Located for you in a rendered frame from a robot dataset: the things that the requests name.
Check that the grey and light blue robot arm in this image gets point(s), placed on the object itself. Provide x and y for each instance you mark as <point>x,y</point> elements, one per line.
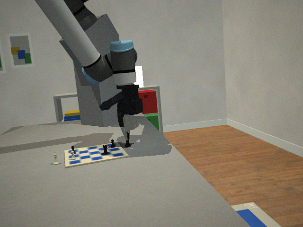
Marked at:
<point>71,18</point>

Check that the blue and cream chessboard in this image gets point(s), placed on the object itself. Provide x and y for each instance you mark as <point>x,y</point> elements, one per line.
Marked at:
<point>94,154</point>

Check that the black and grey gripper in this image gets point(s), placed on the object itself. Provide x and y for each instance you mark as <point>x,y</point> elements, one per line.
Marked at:
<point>129,105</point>

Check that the white bishop chess piece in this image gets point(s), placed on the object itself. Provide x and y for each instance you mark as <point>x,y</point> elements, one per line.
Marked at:
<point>55,159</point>

